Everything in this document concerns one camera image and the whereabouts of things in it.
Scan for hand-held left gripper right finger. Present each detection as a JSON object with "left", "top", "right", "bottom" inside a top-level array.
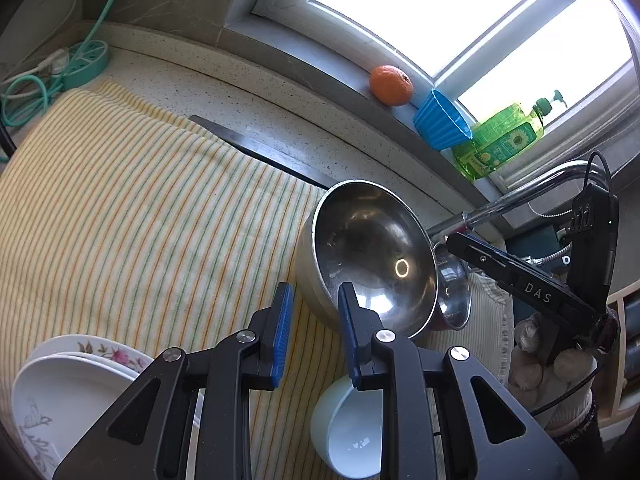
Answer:
[{"left": 338, "top": 282, "right": 581, "bottom": 480}]

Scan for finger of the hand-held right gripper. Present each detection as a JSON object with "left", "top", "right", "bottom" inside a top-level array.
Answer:
[{"left": 445, "top": 231, "right": 521, "bottom": 286}]

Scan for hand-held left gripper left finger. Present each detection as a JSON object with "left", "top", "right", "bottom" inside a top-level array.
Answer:
[{"left": 52, "top": 282, "right": 295, "bottom": 480}]

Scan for small steel bowl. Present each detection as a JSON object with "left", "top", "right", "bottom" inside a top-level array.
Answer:
[{"left": 430, "top": 242, "right": 472, "bottom": 332}]

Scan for large steel bowl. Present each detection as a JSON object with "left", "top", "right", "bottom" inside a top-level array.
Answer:
[{"left": 295, "top": 179, "right": 440, "bottom": 340}]

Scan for teal white bowl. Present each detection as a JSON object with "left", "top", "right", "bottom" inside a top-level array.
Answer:
[{"left": 310, "top": 374, "right": 386, "bottom": 479}]

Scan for grey pink-flower plate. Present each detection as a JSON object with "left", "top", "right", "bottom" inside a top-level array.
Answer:
[{"left": 27, "top": 334, "right": 156, "bottom": 376}]

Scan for large white leaf-print plate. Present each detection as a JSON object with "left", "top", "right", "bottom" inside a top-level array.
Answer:
[{"left": 11, "top": 354, "right": 146, "bottom": 480}]

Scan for person's right forearm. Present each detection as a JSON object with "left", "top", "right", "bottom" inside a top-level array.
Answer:
[{"left": 547, "top": 400, "right": 608, "bottom": 480}]

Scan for person's right hand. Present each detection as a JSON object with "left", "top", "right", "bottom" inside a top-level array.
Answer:
[{"left": 507, "top": 312, "right": 598, "bottom": 433}]

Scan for chrome faucet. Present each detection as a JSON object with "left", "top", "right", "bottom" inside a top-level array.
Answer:
[{"left": 425, "top": 160, "right": 608, "bottom": 241}]

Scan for wooden shelf rack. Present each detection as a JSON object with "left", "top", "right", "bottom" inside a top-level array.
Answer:
[{"left": 600, "top": 295, "right": 640, "bottom": 421}]

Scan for green dish soap bottle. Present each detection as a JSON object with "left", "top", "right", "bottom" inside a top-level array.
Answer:
[{"left": 452, "top": 89, "right": 568, "bottom": 181}]

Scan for blue ribbed cup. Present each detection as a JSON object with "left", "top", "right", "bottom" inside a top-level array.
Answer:
[{"left": 412, "top": 88, "right": 474, "bottom": 152}]

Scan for yellow striped cloth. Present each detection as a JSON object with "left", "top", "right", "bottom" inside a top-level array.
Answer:
[{"left": 0, "top": 80, "right": 516, "bottom": 480}]

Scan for orange fruit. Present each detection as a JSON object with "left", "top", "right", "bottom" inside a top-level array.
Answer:
[{"left": 370, "top": 65, "right": 414, "bottom": 107}]

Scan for window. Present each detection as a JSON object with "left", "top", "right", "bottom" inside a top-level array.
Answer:
[{"left": 225, "top": 0, "right": 640, "bottom": 201}]

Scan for teal power strip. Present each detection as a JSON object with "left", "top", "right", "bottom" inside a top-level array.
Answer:
[{"left": 47, "top": 40, "right": 109, "bottom": 90}]

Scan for white plug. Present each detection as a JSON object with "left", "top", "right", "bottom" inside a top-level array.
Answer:
[{"left": 37, "top": 47, "right": 71, "bottom": 73}]

